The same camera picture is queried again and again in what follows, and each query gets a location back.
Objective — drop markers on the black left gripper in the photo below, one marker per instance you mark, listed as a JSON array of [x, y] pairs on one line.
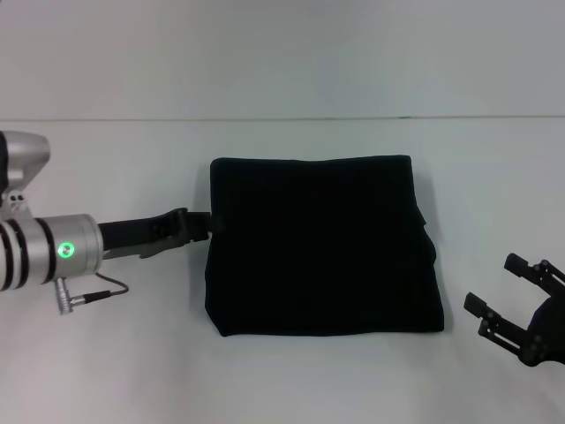
[[137, 236]]

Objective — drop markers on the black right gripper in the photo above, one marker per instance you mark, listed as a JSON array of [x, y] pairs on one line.
[[549, 331]]

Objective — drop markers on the black shirt with FREE print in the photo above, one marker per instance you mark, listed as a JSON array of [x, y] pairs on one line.
[[318, 247]]

